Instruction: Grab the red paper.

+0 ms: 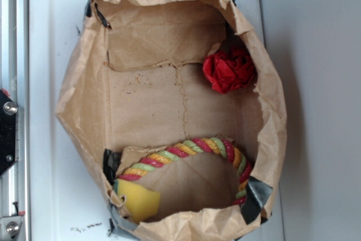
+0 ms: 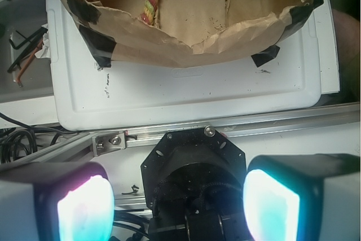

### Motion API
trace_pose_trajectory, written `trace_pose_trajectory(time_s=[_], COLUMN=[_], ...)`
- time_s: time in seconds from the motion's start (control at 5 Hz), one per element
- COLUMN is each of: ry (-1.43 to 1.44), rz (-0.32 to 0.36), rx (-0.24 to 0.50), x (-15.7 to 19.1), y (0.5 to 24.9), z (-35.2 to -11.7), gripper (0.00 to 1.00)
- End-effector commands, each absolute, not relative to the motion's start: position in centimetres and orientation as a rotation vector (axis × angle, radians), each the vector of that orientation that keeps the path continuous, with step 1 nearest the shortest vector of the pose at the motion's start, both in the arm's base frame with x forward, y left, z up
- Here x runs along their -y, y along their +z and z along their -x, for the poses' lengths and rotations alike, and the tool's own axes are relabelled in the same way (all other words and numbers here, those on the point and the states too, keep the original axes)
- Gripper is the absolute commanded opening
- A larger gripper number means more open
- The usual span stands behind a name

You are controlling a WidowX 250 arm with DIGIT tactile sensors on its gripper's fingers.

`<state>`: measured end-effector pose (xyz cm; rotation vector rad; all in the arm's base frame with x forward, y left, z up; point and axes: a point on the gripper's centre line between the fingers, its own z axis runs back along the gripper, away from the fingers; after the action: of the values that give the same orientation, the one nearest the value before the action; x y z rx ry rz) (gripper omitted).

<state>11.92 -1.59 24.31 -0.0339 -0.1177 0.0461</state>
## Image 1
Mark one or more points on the brown paper bag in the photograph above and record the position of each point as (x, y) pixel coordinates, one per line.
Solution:
(138, 107)

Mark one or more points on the black metal bracket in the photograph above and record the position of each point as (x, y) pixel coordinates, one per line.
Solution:
(8, 130)

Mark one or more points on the red paper ball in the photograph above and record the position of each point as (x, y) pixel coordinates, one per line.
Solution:
(228, 71)

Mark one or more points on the yellow green sponge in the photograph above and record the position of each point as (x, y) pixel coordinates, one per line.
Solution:
(141, 202)

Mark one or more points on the aluminium frame rail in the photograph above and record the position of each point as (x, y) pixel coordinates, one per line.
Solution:
(15, 184)

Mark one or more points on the white plastic tray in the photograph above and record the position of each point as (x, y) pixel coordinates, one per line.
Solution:
(66, 204)

